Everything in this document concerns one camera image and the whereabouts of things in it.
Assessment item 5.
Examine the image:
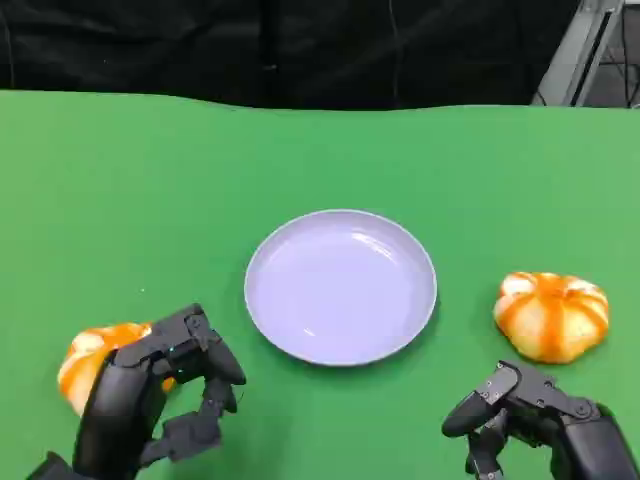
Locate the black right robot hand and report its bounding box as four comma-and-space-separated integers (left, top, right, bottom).
440, 360, 640, 480

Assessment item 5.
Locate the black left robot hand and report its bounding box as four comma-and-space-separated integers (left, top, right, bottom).
72, 302, 248, 480

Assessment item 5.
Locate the orange white toy bread roll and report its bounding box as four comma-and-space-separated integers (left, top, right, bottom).
56, 322, 177, 417
492, 271, 611, 366

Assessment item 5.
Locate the green table cloth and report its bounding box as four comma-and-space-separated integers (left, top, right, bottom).
0, 89, 640, 480

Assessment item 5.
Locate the lilac plate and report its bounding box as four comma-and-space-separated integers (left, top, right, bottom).
243, 208, 439, 368

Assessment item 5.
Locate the black backdrop curtain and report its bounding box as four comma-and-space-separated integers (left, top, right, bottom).
0, 0, 584, 111

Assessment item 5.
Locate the grey metal frame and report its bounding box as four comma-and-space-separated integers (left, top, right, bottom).
530, 0, 640, 108

